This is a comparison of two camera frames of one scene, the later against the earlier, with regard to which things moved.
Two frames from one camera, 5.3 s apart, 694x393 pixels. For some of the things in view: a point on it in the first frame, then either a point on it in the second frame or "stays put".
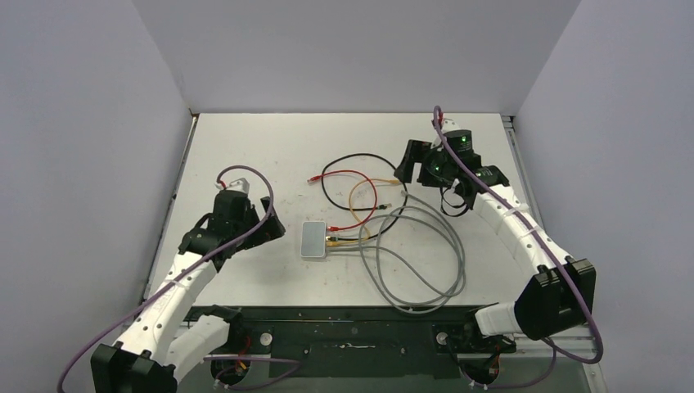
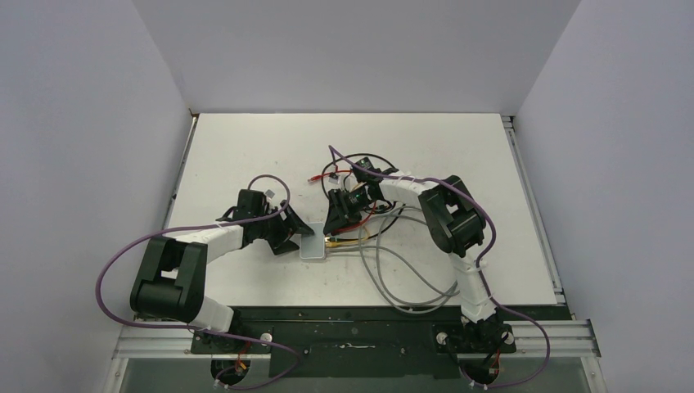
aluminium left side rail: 195,117 stays put
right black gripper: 415,152 to 340,214
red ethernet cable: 339,228 stays put
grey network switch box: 313,239 stays put
